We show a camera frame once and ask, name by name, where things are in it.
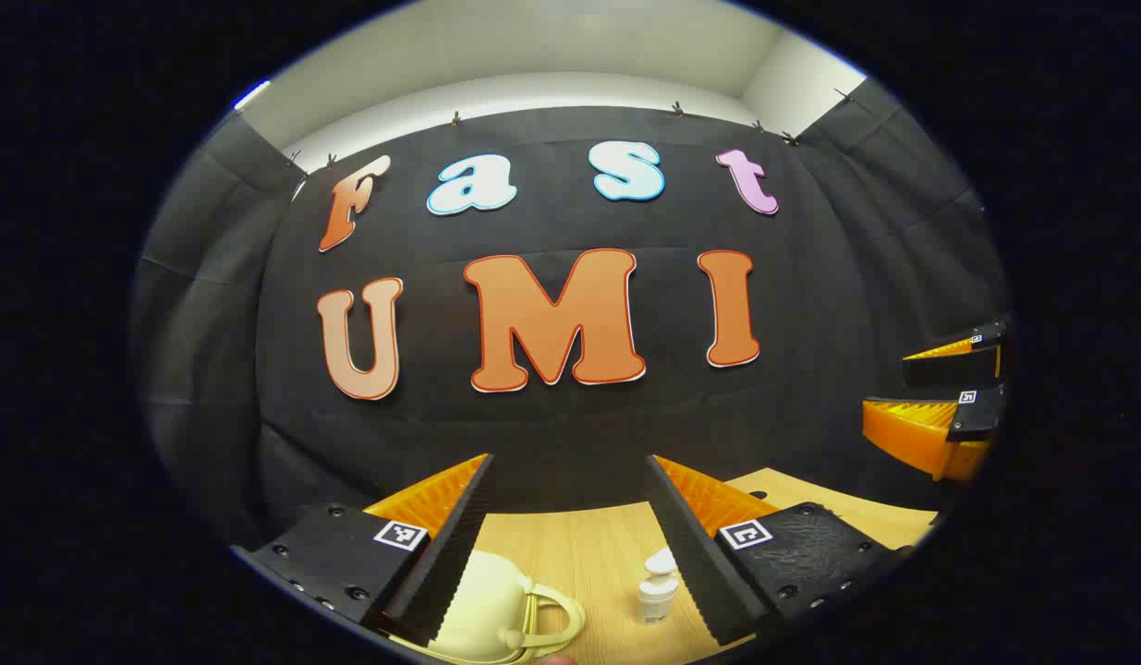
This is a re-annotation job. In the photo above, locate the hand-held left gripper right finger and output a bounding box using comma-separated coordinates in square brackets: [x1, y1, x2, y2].
[645, 453, 916, 647]

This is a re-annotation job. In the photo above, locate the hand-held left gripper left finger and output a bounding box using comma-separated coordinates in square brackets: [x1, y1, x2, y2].
[231, 453, 495, 647]

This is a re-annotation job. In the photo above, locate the white pump bottle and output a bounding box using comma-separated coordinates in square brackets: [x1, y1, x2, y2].
[637, 573, 679, 625]

